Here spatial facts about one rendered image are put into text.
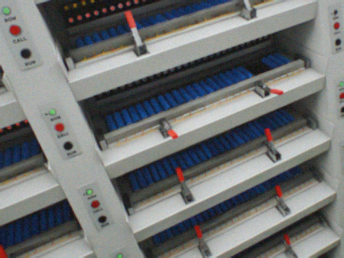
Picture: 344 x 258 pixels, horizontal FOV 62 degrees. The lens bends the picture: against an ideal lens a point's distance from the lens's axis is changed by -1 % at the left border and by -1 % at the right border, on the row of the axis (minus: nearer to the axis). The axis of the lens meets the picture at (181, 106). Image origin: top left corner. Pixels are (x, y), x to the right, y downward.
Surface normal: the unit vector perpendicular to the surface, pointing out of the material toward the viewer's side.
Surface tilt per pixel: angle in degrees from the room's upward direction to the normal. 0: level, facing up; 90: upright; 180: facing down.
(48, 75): 90
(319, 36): 90
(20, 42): 90
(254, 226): 17
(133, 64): 108
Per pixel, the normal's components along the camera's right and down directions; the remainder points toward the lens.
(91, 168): 0.32, 0.25
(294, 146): -0.15, -0.78
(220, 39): 0.39, 0.51
